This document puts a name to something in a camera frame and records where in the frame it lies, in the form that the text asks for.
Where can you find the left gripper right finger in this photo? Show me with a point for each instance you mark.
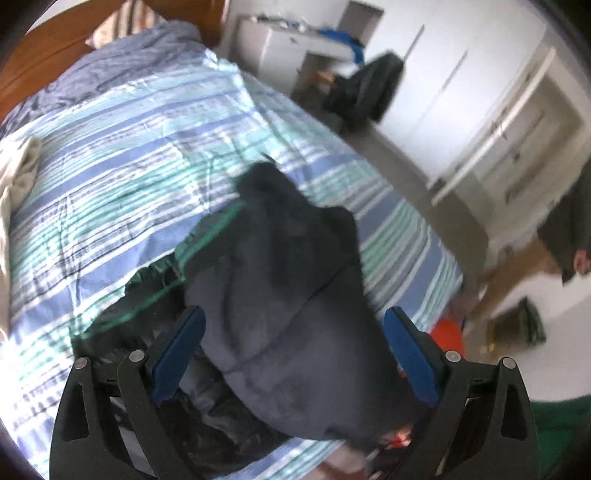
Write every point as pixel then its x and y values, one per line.
pixel 480 426

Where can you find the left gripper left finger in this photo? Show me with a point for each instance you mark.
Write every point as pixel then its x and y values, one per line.
pixel 86 441

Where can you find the black puffer jacket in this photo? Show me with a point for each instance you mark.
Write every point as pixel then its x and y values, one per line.
pixel 291 348

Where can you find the dark green garment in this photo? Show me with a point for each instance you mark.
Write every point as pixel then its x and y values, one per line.
pixel 558 425

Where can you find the beige crumpled garment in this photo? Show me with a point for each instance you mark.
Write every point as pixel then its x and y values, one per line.
pixel 19 165

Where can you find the striped blue green duvet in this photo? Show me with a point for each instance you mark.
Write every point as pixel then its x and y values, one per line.
pixel 123 178

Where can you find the chair with dark jacket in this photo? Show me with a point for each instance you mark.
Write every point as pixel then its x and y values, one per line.
pixel 364 97

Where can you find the white wardrobe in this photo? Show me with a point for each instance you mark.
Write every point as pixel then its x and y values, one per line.
pixel 461 59

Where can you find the brown wooden headboard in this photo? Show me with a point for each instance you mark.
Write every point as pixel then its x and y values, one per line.
pixel 43 54

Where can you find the blue checked pillow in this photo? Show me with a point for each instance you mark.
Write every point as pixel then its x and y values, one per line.
pixel 148 52

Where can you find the blue cloth on desk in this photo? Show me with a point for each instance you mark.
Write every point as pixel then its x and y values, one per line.
pixel 343 37

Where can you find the white desk with drawers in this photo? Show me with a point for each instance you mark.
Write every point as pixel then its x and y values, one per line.
pixel 276 55

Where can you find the striped brown white pillow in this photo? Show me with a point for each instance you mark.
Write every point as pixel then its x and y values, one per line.
pixel 131 18

